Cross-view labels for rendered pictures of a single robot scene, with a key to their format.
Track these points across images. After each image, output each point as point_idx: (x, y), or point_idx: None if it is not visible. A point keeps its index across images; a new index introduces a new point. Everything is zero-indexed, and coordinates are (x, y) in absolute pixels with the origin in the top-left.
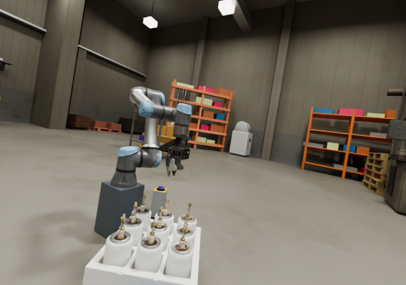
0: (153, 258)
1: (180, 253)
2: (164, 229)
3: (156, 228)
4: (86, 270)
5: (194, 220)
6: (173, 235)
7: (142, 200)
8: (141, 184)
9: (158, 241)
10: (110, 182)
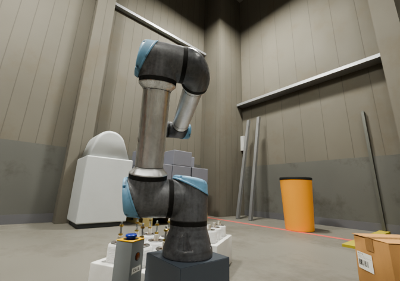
0: None
1: (152, 232)
2: (152, 238)
3: (159, 239)
4: None
5: (116, 240)
6: (144, 242)
7: (166, 234)
8: (152, 253)
9: (162, 235)
10: (213, 256)
